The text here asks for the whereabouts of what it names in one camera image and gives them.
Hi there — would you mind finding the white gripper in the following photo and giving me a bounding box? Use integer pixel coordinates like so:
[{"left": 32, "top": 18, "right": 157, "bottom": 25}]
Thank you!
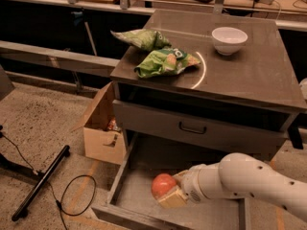
[{"left": 157, "top": 164, "right": 207, "bottom": 209}]

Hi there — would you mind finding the red apple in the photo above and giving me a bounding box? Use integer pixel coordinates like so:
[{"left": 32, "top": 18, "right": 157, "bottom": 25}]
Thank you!
[{"left": 151, "top": 173, "right": 177, "bottom": 199}]

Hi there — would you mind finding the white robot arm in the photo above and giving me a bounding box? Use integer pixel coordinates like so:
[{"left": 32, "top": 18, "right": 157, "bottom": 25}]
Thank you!
[{"left": 151, "top": 153, "right": 307, "bottom": 221}]

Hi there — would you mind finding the open grey lower drawer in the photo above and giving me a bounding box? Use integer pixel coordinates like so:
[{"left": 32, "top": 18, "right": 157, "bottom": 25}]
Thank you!
[{"left": 93, "top": 133, "right": 252, "bottom": 230}]

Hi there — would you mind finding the grey upper drawer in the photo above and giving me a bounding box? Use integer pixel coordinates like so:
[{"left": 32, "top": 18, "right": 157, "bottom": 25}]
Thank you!
[{"left": 113, "top": 100, "right": 287, "bottom": 160}]

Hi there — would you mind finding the grey drawer cabinet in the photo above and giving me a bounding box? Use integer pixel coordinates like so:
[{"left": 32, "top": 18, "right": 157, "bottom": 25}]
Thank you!
[{"left": 109, "top": 9, "right": 307, "bottom": 165}]

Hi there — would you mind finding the cardboard box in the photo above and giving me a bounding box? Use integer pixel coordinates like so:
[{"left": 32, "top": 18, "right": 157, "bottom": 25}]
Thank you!
[{"left": 72, "top": 82, "right": 126, "bottom": 165}]

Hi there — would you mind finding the green chip bag front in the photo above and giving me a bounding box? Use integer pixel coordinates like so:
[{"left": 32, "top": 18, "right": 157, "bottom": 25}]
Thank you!
[{"left": 134, "top": 48, "right": 201, "bottom": 79}]

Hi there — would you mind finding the green chip bag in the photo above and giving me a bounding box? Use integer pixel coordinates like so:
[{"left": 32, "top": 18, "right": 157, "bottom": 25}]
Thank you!
[
  {"left": 111, "top": 29, "right": 172, "bottom": 52},
  {"left": 134, "top": 48, "right": 201, "bottom": 79}
]

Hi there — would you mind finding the green chip bag rear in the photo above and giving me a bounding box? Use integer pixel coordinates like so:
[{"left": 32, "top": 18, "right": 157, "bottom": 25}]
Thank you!
[{"left": 111, "top": 29, "right": 172, "bottom": 52}]

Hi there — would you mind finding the metal railing beam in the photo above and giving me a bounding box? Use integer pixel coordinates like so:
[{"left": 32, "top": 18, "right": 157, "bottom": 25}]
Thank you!
[{"left": 0, "top": 41, "right": 119, "bottom": 78}]

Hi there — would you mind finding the white ceramic bowl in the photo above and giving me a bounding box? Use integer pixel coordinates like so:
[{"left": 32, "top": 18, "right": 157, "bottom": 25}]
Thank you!
[{"left": 212, "top": 27, "right": 248, "bottom": 56}]

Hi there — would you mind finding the black stand base bar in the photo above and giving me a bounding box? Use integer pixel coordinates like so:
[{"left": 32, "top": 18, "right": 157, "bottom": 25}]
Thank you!
[{"left": 12, "top": 145, "right": 70, "bottom": 222}]

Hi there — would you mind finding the black cable on floor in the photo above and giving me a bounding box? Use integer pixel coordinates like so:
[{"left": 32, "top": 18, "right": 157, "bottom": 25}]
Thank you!
[{"left": 0, "top": 132, "right": 97, "bottom": 230}]

